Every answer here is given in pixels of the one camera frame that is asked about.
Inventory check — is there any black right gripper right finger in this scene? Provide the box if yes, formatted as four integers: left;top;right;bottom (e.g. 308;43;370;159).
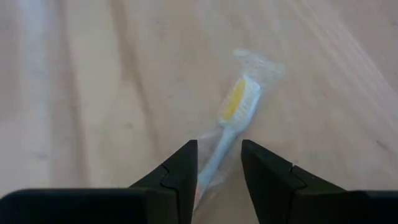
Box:
241;139;398;224

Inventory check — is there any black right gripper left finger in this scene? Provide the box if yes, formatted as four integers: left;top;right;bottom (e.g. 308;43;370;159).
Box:
0;139;199;224

